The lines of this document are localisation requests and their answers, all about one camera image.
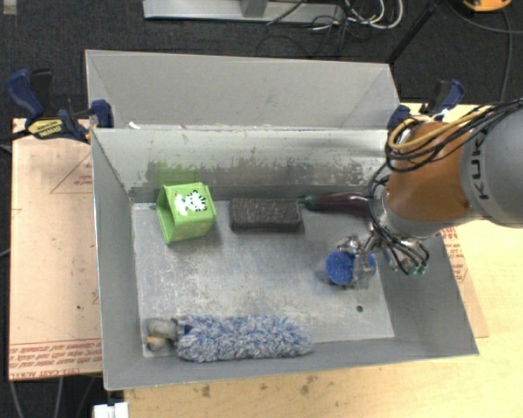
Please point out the purple toy eggplant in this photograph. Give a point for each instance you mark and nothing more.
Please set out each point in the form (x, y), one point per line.
(335, 202)

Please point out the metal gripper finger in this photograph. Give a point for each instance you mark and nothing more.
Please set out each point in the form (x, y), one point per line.
(348, 245)
(362, 272)

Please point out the brown cardboard board red print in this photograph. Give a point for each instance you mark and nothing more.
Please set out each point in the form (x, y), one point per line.
(52, 242)

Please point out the green box with zebra print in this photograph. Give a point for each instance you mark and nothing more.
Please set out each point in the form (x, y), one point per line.
(187, 216)

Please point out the dark speckled flat block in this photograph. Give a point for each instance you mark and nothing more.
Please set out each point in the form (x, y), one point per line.
(266, 215)

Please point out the blue and white fluffy duster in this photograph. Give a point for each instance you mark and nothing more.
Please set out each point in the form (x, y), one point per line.
(244, 339)

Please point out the grey metal bin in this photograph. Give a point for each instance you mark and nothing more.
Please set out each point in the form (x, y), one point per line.
(253, 277)

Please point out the blue fuzzy ball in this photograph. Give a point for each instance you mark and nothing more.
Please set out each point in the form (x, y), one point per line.
(339, 268)

